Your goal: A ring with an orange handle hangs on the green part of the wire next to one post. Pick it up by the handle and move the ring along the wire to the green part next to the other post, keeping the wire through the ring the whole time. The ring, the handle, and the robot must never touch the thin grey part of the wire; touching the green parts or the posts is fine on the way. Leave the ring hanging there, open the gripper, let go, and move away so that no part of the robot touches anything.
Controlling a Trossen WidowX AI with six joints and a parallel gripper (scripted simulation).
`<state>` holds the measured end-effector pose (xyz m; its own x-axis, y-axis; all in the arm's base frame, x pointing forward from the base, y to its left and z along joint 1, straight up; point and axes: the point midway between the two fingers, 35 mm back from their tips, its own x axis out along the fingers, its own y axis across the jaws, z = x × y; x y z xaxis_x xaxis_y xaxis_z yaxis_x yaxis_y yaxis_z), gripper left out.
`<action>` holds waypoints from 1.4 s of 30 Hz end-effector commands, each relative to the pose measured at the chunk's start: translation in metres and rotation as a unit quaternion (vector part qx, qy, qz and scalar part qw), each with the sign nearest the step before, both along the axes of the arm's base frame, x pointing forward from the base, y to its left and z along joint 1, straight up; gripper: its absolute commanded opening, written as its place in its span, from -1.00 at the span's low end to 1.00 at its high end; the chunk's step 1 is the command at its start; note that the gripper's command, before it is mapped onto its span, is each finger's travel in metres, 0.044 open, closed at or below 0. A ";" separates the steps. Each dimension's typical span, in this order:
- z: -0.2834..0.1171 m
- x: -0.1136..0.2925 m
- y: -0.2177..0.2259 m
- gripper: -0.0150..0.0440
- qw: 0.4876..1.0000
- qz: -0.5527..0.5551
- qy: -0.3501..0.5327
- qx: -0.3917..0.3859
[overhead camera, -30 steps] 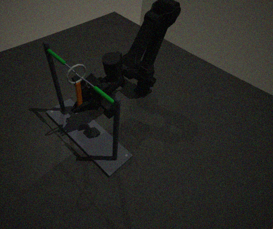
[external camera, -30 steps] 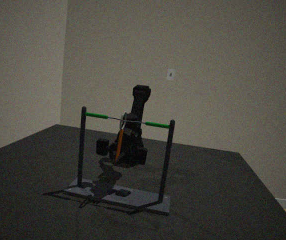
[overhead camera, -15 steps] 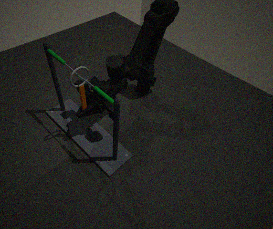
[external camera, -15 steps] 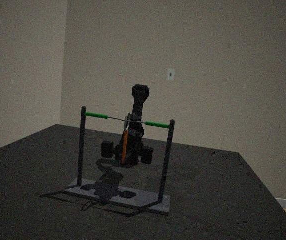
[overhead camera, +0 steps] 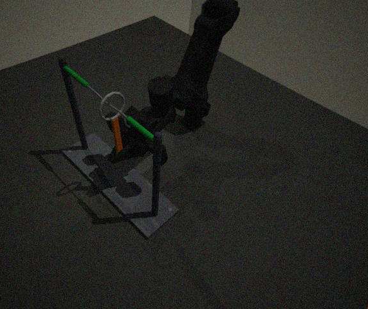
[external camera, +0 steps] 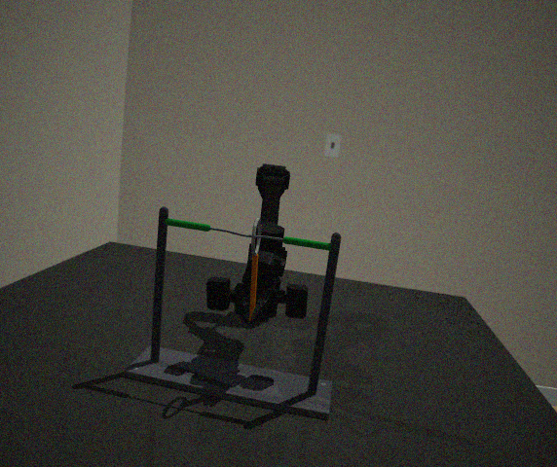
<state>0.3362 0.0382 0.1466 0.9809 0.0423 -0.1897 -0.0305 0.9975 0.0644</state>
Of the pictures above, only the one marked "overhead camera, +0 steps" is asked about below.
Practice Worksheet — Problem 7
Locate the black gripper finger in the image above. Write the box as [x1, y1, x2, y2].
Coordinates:
[107, 130, 129, 162]
[111, 137, 145, 164]

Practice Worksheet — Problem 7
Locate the orange handle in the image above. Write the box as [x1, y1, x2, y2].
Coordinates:
[98, 91, 125, 154]

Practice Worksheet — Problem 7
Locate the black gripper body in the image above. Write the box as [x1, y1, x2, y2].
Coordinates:
[105, 111, 168, 166]

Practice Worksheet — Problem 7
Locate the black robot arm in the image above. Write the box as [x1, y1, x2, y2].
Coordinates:
[125, 0, 240, 133]

